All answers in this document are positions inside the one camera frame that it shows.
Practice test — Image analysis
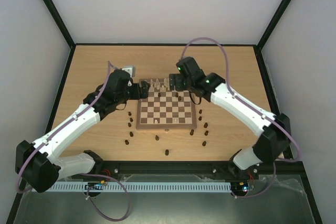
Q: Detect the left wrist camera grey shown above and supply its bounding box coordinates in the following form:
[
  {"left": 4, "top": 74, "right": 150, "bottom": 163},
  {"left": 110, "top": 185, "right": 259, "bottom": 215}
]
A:
[{"left": 122, "top": 66, "right": 135, "bottom": 77}]

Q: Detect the light blue cable duct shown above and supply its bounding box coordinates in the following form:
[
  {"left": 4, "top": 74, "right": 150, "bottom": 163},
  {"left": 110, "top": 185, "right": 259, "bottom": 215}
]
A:
[{"left": 48, "top": 182, "right": 232, "bottom": 193}]

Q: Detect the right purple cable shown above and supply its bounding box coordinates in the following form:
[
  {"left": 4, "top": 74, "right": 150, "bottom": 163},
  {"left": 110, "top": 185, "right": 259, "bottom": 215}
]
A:
[{"left": 181, "top": 37, "right": 302, "bottom": 199}]

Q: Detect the white knight piece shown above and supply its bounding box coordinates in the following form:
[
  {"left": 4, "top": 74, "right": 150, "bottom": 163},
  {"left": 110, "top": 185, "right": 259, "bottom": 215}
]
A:
[{"left": 150, "top": 79, "right": 154, "bottom": 89}]

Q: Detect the wooden chess board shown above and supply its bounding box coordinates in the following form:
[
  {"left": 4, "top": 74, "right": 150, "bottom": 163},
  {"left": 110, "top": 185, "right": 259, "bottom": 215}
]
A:
[{"left": 136, "top": 78, "right": 197, "bottom": 130}]

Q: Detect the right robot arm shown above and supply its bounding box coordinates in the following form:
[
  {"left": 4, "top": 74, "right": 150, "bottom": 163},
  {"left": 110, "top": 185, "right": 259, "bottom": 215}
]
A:
[{"left": 170, "top": 57, "right": 290, "bottom": 178}]

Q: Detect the purple cable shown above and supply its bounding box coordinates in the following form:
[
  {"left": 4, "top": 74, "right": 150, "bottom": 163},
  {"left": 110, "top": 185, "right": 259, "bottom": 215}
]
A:
[
  {"left": 181, "top": 37, "right": 302, "bottom": 199},
  {"left": 15, "top": 60, "right": 131, "bottom": 221}
]

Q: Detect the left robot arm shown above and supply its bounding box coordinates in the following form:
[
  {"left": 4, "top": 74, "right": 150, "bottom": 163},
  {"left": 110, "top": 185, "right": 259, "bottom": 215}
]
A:
[{"left": 15, "top": 69, "right": 150, "bottom": 193}]

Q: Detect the black enclosure frame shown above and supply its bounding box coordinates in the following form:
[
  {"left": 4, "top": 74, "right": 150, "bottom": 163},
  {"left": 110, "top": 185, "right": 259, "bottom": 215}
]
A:
[{"left": 0, "top": 0, "right": 336, "bottom": 224}]

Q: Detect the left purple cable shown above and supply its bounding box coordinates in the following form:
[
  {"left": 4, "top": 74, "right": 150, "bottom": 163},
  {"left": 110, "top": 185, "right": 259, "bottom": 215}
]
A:
[{"left": 15, "top": 60, "right": 131, "bottom": 221}]

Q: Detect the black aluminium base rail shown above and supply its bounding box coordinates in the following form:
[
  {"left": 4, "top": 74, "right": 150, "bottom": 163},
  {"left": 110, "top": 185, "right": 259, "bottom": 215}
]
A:
[{"left": 100, "top": 161, "right": 307, "bottom": 181}]

